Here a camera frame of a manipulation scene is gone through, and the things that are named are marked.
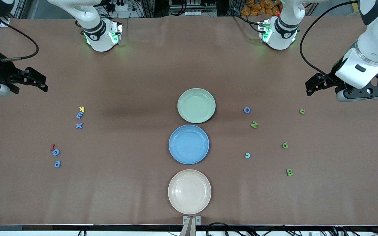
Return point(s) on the brown table cover sheet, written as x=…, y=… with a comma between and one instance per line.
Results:
x=143, y=82

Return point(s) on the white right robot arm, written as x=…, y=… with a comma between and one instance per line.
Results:
x=98, y=39

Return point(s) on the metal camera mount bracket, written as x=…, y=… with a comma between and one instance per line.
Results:
x=191, y=226

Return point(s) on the green foam letter N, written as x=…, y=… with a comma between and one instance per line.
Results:
x=254, y=124

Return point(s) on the green plate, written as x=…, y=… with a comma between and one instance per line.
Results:
x=196, y=105

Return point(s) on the blue plate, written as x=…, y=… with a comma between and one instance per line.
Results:
x=189, y=144

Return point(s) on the blue foam letter X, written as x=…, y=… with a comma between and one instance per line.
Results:
x=79, y=125

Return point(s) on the beige plate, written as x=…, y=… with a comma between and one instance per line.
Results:
x=189, y=192

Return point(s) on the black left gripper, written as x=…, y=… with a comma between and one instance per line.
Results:
x=328, y=81

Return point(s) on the green foam letter B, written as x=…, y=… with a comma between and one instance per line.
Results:
x=287, y=172

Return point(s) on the green foam letter p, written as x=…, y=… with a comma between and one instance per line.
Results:
x=286, y=144

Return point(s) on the blue foam letter o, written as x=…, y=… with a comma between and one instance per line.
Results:
x=244, y=110

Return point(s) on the white power strip with plugs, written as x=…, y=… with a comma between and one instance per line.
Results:
x=121, y=7

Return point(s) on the long white power strip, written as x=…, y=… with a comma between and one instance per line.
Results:
x=202, y=13

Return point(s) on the blue foam letter a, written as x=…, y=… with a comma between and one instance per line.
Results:
x=56, y=165

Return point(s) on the blue foam letter E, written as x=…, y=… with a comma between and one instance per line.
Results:
x=79, y=115
x=54, y=152

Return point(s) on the teal foam letter c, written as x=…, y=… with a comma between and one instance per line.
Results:
x=248, y=155

